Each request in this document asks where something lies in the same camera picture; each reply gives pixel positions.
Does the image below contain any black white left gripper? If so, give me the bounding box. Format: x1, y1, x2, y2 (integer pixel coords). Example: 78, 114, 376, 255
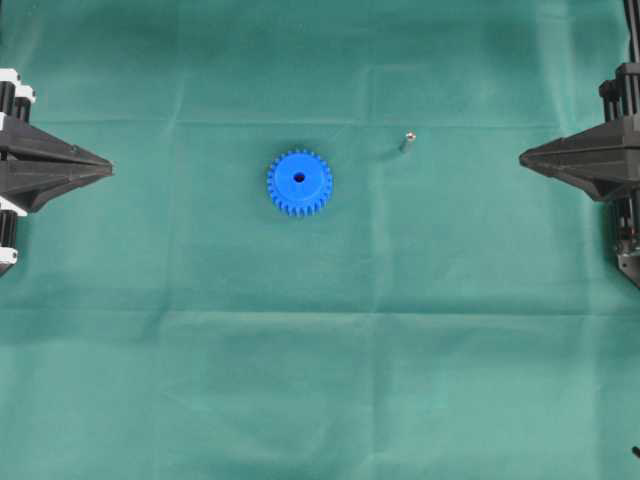
0, 67, 115, 279

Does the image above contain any blue plastic gear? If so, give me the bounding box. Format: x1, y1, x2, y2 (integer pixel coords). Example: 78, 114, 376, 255
266, 150, 333, 217

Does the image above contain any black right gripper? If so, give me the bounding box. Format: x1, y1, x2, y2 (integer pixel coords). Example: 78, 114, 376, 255
519, 62, 639, 285

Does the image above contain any black vertical frame post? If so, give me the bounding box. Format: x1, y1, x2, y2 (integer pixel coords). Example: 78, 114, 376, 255
623, 0, 640, 63

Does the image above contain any green cloth mat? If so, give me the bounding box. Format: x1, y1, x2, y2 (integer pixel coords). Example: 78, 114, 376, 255
1, 1, 639, 479

